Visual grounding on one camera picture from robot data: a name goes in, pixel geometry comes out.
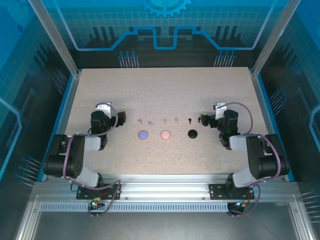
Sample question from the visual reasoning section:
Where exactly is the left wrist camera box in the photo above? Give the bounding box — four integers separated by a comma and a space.
96, 101, 113, 117

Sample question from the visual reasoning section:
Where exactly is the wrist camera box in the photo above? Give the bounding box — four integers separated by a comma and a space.
212, 101, 228, 120
96, 101, 113, 117

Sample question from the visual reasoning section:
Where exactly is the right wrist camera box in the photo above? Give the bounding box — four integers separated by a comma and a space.
212, 101, 228, 120

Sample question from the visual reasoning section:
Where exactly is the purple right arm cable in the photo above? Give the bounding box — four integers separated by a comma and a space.
215, 101, 283, 219

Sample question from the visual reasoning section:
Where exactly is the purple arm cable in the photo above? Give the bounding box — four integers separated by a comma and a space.
215, 101, 283, 219
62, 101, 123, 219

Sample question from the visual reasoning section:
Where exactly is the aluminium table side rail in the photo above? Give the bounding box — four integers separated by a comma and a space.
249, 67, 296, 183
37, 71, 83, 183

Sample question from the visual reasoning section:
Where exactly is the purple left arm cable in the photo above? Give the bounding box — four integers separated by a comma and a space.
62, 101, 123, 219

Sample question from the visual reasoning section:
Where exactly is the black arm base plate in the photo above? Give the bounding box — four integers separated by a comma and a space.
208, 183, 256, 201
76, 183, 123, 201

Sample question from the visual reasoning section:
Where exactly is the aluminium front rail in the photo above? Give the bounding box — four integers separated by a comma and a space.
32, 173, 301, 203

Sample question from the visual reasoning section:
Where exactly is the cable connector with lights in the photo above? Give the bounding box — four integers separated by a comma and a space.
90, 197, 103, 210
234, 199, 251, 209

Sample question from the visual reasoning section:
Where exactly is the aluminium frame post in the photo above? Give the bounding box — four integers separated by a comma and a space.
26, 0, 83, 77
250, 0, 305, 77

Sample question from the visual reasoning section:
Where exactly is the slotted grey cable duct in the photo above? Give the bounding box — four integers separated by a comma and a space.
38, 202, 230, 214

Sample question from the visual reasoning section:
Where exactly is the aluminium lower frame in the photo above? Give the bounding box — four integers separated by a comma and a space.
13, 194, 315, 240

